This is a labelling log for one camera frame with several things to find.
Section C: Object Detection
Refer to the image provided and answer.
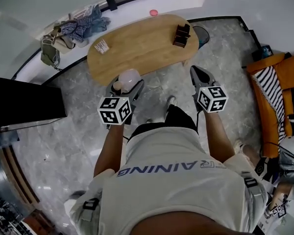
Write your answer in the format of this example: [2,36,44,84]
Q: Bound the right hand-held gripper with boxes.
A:
[189,65,229,114]

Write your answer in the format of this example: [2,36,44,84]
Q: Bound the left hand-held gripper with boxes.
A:
[97,75,146,126]

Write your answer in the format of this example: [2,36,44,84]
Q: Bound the translucent white container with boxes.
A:
[112,68,141,95]

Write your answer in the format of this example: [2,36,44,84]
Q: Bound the person's right forearm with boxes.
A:
[203,111,236,162]

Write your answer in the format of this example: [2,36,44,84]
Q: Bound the beige shoulder bag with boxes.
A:
[42,32,76,54]

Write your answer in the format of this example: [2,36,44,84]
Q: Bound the person's left forearm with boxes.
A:
[93,123,126,179]

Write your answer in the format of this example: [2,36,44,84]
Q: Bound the person's left white shoe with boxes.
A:
[166,95,178,108]

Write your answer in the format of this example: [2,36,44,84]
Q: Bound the person's white shoe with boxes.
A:
[166,95,178,108]
[233,139,246,155]

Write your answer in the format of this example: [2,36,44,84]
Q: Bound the dark brown wooden organizer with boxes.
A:
[172,23,192,48]

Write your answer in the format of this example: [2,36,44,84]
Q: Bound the white red card packet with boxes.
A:
[94,39,110,55]

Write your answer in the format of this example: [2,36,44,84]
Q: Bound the oval wooden coffee table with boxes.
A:
[87,14,200,87]

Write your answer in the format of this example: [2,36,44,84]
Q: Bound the person's black shorts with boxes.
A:
[130,104,199,141]

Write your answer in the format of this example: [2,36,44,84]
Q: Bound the blue denim jeans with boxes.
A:
[87,5,111,34]

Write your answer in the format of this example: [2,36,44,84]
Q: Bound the blue toy figure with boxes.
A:
[261,45,273,58]

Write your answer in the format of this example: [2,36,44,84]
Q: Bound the black white striped blanket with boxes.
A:
[250,66,288,143]

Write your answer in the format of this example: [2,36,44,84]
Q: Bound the blue plaid shirt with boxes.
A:
[60,16,94,43]

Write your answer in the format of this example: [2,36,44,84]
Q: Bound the orange sofa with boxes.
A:
[245,52,294,158]

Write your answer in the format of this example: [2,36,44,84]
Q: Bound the person's right white shoe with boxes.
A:
[233,139,246,155]

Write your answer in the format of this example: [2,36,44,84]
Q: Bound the olive green bag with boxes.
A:
[40,39,62,67]

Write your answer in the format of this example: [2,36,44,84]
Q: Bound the black cabinet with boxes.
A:
[0,76,68,135]

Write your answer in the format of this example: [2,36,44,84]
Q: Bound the person's white t-shirt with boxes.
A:
[69,126,270,235]

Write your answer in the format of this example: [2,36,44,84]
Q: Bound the black wire waste basket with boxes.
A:
[192,25,211,50]

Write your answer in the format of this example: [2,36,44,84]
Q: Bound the black window bracket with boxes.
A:
[105,0,118,12]

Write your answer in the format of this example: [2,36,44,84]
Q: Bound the grey harness strap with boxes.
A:
[81,196,100,229]
[241,170,263,198]

